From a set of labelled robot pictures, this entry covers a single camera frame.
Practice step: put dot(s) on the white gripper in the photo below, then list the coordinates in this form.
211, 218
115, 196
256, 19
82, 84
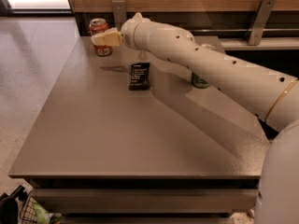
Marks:
128, 34

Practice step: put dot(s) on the orange soda can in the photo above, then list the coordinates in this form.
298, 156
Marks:
97, 27

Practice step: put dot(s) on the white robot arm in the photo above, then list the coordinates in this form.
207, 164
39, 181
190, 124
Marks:
268, 94

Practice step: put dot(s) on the green soda can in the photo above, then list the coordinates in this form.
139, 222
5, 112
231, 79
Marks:
198, 82

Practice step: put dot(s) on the black snack bar wrapper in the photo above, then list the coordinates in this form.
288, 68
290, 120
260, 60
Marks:
139, 77

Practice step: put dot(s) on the grey table drawer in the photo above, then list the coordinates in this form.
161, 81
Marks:
145, 201

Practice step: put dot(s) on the green bag in basket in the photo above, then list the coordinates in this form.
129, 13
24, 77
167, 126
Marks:
44, 217

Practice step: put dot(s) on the black object bottom left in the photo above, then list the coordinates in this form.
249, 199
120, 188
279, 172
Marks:
9, 209

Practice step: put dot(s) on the left metal bracket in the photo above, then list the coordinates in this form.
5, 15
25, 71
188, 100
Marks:
119, 13

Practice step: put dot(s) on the metal bracket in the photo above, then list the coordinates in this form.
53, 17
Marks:
260, 20
119, 13

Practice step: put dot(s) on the right metal bracket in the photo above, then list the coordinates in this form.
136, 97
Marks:
260, 20

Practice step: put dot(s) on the black wire basket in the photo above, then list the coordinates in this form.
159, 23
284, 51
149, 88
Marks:
27, 213

